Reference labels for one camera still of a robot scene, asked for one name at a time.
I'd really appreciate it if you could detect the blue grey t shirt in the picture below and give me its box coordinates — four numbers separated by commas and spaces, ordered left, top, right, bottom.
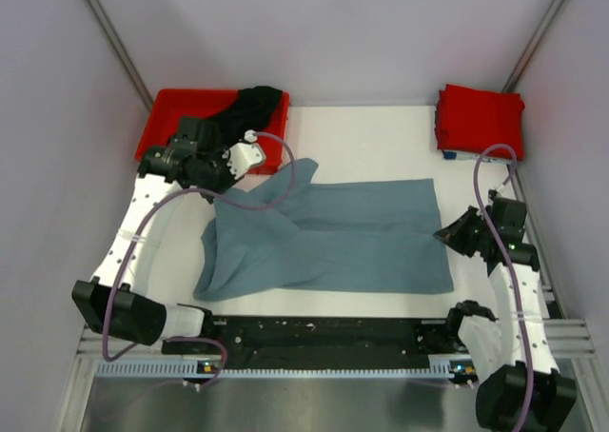
193, 158, 454, 302

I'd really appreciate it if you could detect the grey slotted cable duct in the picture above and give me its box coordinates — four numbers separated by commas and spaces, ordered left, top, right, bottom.
96, 359, 476, 381

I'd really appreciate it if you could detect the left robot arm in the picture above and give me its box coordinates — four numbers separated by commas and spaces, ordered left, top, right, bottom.
71, 116, 265, 359

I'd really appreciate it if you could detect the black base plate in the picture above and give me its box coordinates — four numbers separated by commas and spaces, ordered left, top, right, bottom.
204, 315, 466, 370

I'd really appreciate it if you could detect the red plastic bin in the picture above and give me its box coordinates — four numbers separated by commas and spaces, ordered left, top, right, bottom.
134, 88, 290, 175

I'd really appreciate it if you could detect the red t shirt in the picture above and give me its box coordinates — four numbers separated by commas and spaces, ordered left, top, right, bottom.
434, 85, 525, 161

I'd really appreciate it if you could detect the black t shirt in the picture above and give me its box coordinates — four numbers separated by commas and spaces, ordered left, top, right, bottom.
203, 86, 284, 147

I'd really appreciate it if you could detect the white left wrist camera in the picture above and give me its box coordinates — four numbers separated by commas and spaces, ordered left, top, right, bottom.
226, 130, 266, 180

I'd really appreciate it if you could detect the aluminium frame rail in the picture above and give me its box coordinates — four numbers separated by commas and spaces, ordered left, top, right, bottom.
76, 319, 596, 359

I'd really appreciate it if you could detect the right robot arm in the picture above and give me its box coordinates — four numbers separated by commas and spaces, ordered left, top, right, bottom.
434, 191, 577, 431

